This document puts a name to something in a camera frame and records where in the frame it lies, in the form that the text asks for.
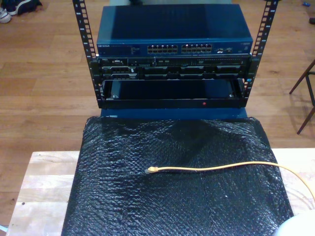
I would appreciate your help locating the black perforated rack post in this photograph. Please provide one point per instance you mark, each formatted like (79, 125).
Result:
(85, 24)
(267, 19)

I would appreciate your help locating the black bubble wrap mat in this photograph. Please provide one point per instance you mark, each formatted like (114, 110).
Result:
(147, 196)

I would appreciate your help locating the white sneaker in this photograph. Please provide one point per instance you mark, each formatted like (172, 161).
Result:
(5, 16)

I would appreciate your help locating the small blue object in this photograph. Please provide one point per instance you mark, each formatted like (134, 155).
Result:
(306, 4)

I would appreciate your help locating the black rack server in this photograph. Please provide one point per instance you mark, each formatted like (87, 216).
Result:
(172, 70)

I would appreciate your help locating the blue network switch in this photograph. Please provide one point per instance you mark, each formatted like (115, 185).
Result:
(172, 22)

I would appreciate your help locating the dark wooden chair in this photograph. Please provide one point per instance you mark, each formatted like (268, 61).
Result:
(300, 79)

